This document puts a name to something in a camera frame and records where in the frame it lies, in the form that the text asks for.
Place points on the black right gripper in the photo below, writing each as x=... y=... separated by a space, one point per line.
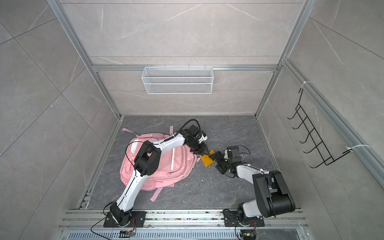
x=221 y=156

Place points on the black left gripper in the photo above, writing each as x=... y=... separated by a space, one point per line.
x=204 y=149

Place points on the pink student backpack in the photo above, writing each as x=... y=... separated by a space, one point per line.
x=174 y=165

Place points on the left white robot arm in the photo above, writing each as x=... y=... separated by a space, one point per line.
x=153 y=162

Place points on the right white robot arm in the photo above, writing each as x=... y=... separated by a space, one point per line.
x=272 y=195

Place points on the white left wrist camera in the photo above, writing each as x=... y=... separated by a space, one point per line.
x=201 y=137

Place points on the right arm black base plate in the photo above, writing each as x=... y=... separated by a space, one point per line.
x=237 y=218

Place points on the white wire mesh basket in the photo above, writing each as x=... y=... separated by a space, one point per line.
x=178 y=80

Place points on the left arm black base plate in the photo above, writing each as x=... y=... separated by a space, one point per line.
x=133 y=219

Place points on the black wire hook rack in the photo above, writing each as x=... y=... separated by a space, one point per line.
x=313 y=136

